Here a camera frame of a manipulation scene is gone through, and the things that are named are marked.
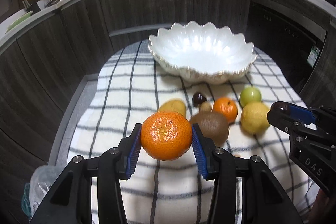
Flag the yellow lemon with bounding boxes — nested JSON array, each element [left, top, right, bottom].
[[240, 102, 270, 135]]

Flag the large orange mandarin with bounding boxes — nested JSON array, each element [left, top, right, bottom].
[[141, 111, 193, 161]]

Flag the white scalloped ceramic bowl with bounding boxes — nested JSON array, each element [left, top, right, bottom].
[[148, 21, 257, 85]]

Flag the brown kiwi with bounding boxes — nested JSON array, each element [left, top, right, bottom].
[[190, 111, 229, 147]]

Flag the yellow mango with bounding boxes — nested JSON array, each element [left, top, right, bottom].
[[158, 99, 187, 118]]

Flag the tan longan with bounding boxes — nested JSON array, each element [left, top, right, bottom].
[[199, 102, 212, 112]]

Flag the dark wood kitchen cabinets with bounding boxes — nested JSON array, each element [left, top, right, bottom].
[[1, 0, 335, 169]]

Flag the small orange mandarin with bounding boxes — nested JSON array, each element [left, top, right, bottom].
[[213, 97, 238, 124]]

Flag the green apple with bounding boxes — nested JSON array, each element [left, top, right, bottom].
[[239, 86, 262, 107]]

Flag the black dishwasher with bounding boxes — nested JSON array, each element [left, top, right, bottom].
[[245, 2, 322, 93]]

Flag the white plaid cloth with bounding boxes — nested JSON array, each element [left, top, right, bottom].
[[68, 40, 318, 223]]

